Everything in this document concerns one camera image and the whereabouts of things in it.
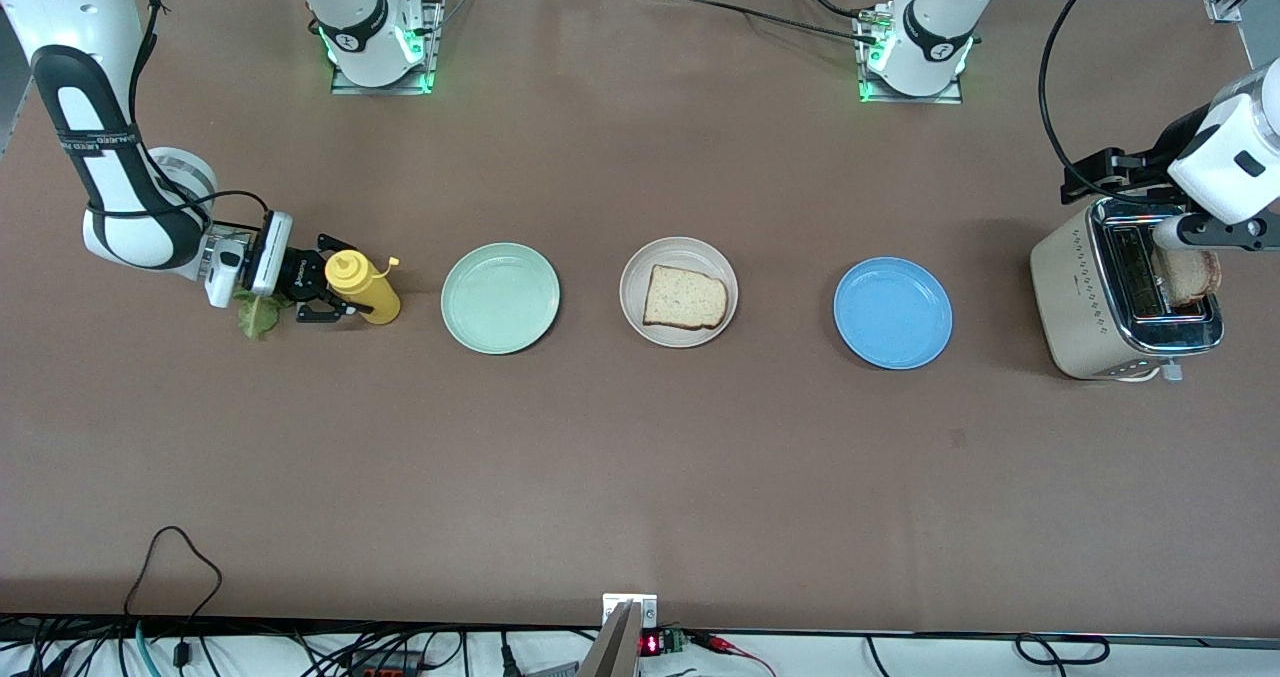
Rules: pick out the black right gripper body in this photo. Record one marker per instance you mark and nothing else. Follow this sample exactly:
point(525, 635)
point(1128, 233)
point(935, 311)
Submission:
point(297, 272)

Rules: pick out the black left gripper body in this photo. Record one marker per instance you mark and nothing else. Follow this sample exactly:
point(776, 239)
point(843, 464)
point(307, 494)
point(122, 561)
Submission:
point(1166, 148)

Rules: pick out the yellow mustard squeeze bottle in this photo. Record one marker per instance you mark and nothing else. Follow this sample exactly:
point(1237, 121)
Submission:
point(368, 295)

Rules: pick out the green lettuce leaf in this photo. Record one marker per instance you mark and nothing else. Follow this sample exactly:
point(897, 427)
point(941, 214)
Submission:
point(258, 319)

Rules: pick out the brown bread slice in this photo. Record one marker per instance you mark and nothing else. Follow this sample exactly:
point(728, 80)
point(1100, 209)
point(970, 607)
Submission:
point(1190, 279)
point(685, 299)

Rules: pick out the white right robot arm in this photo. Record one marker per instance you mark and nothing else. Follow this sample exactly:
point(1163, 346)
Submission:
point(70, 7)

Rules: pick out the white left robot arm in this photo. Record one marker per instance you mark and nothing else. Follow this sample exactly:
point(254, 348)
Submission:
point(935, 27)

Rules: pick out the green plate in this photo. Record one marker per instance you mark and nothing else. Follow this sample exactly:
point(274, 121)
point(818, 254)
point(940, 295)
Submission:
point(500, 299)

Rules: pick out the blue plate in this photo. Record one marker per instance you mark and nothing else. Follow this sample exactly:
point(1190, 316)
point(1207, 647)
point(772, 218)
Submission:
point(892, 313)

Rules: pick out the beige plate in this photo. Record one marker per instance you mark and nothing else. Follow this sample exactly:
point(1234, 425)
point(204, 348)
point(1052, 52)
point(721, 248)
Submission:
point(680, 251)

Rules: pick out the beige chrome toaster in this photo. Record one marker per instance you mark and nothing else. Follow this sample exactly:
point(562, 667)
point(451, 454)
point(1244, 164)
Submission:
point(1075, 307)

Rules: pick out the red digit display module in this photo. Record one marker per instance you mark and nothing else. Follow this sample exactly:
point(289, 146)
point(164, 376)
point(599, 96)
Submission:
point(652, 644)

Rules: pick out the red clip lead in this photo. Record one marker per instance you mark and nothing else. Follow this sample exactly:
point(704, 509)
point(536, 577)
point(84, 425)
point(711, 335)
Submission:
point(725, 645)

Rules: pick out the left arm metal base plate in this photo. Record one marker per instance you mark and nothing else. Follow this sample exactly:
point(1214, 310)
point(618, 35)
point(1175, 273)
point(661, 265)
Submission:
point(950, 98)

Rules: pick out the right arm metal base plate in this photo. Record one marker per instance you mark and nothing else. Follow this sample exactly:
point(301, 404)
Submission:
point(436, 47)

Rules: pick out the silver mounting bracket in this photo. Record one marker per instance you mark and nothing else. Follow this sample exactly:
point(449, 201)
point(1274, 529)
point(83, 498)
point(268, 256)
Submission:
point(645, 607)

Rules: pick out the grey camera pole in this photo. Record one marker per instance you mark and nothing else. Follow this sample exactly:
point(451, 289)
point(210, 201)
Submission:
point(615, 647)

